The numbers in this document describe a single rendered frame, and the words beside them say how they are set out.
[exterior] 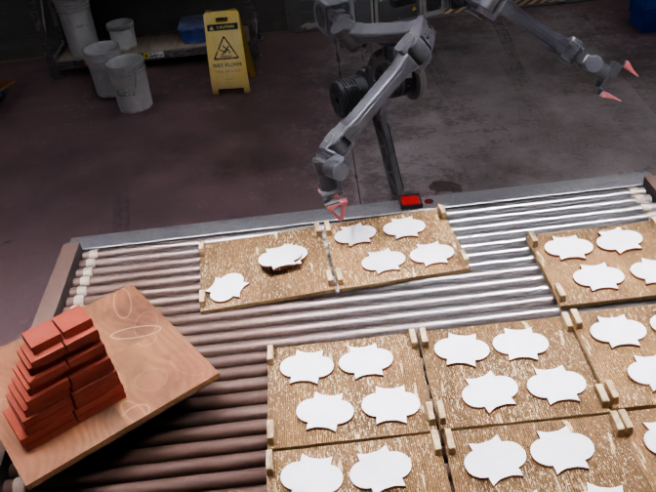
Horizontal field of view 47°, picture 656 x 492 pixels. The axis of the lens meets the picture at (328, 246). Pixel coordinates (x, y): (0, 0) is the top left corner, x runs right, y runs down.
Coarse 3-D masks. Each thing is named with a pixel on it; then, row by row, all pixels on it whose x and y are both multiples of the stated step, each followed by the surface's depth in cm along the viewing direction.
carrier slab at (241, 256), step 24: (240, 240) 252; (264, 240) 251; (288, 240) 249; (312, 240) 248; (216, 264) 242; (240, 264) 241; (312, 264) 238; (264, 288) 230; (288, 288) 229; (312, 288) 228
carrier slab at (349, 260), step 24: (408, 216) 254; (432, 216) 253; (384, 240) 244; (408, 240) 243; (432, 240) 242; (456, 240) 240; (336, 264) 236; (360, 264) 235; (408, 264) 233; (456, 264) 231; (360, 288) 227
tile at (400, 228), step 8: (392, 224) 250; (400, 224) 249; (408, 224) 249; (416, 224) 249; (424, 224) 248; (384, 232) 248; (392, 232) 246; (400, 232) 245; (408, 232) 245; (416, 232) 244
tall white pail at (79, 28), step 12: (60, 0) 631; (72, 0) 637; (84, 0) 620; (60, 12) 619; (72, 12) 617; (84, 12) 623; (72, 24) 623; (84, 24) 627; (72, 36) 629; (84, 36) 631; (96, 36) 641; (72, 48) 637
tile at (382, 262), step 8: (376, 256) 236; (384, 256) 236; (392, 256) 235; (400, 256) 235; (368, 264) 233; (376, 264) 233; (384, 264) 233; (392, 264) 232; (400, 264) 232; (384, 272) 230
